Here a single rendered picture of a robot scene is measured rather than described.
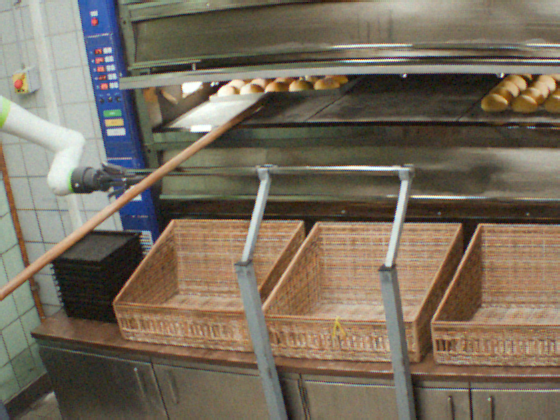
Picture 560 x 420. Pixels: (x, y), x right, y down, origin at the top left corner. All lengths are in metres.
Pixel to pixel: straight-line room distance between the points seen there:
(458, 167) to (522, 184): 0.25
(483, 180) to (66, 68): 1.73
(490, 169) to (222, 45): 1.03
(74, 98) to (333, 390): 1.62
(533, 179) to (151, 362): 1.48
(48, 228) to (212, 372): 1.29
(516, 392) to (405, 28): 1.23
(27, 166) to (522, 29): 2.30
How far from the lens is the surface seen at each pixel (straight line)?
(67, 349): 4.38
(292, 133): 4.07
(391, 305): 3.41
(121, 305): 4.11
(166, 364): 4.08
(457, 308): 3.69
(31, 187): 4.93
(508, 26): 3.60
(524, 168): 3.75
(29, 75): 4.65
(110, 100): 4.43
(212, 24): 4.12
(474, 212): 3.88
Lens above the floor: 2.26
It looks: 19 degrees down
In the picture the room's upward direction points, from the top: 11 degrees counter-clockwise
